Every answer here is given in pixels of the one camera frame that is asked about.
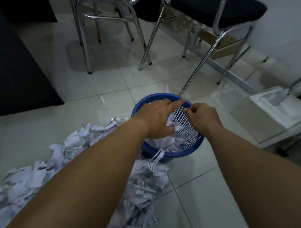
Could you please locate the person's left hand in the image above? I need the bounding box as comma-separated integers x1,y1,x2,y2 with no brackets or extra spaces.
130,98,186,139

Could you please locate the person's right hand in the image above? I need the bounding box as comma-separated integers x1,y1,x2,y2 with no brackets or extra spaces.
184,103,223,137

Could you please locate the blue plastic mesh wastebasket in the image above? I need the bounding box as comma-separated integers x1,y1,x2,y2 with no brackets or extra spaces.
131,93,205,163

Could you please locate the pile of shredded white paper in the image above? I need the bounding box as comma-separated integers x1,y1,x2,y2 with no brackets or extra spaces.
0,116,170,228

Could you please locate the person's left forearm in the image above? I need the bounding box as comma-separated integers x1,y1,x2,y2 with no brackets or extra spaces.
7,117,151,228

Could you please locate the person's right forearm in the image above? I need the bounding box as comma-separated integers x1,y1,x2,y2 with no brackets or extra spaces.
206,124,301,228

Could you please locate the white tiled floor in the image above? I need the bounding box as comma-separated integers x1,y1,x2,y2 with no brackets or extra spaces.
0,0,301,228

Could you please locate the brown wooden board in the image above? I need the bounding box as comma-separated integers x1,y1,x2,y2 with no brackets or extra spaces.
197,28,247,59

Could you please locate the red chrome chair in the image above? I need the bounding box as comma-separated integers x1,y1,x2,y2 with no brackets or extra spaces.
69,0,152,75

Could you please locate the black chrome chair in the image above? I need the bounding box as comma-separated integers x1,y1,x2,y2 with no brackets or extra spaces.
138,0,268,97

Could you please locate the black hanging bag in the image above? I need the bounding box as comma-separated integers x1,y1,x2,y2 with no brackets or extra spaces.
131,0,163,23

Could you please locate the black table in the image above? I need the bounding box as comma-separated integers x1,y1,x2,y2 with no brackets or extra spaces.
0,10,64,117

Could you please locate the black cabinet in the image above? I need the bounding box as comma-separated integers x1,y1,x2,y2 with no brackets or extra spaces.
0,0,58,23

